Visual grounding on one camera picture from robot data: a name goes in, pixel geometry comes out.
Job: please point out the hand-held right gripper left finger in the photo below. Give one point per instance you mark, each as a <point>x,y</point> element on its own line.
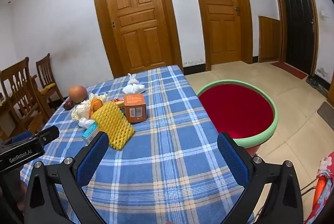
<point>92,158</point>

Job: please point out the orange tangerine peel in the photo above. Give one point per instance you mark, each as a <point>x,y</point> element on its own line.
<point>96,106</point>

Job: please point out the blue plaid tablecloth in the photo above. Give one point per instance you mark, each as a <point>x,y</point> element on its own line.
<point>169,161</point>

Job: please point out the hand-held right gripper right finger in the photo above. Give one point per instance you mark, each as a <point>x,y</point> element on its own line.
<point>232,164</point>

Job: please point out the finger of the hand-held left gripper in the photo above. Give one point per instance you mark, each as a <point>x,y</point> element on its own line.
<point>48,133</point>

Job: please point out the red floral cloth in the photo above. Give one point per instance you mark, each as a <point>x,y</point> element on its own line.
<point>323,187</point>

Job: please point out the dark entrance door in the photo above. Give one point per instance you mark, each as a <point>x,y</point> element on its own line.
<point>297,20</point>

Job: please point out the red stool with green rim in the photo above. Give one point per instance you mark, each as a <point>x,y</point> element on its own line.
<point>234,109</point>

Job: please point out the white knotted plastic bag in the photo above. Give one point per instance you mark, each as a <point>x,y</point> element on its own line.
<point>133,87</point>

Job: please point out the large orange round fruit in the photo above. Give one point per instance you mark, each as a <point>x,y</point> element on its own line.
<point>77,94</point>

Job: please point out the wooden chair with yellow cushion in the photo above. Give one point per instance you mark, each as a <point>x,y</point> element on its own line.
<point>44,70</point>

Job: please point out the white tissue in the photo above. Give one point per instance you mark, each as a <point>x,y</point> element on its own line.
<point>85,122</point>

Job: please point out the wooden wall panel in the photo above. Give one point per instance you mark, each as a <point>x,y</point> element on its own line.
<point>269,39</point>

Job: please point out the teal and white small box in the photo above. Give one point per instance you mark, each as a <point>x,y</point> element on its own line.
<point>88,132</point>

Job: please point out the yellow foam fruit net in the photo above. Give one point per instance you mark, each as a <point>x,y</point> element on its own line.
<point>113,124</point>

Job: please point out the red doormat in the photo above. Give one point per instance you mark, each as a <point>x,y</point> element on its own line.
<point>288,70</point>

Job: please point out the grey floor mat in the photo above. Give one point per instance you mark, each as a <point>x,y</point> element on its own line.
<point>326,114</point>

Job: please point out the small dark red fruit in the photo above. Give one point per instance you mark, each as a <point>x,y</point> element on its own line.
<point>69,105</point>

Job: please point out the orange snack packet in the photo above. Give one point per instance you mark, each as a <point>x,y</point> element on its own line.
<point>118,101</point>

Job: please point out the pair of shoes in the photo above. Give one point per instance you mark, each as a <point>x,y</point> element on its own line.
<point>315,82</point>

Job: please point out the orange cardboard box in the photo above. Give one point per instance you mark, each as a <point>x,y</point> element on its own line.
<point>134,109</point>

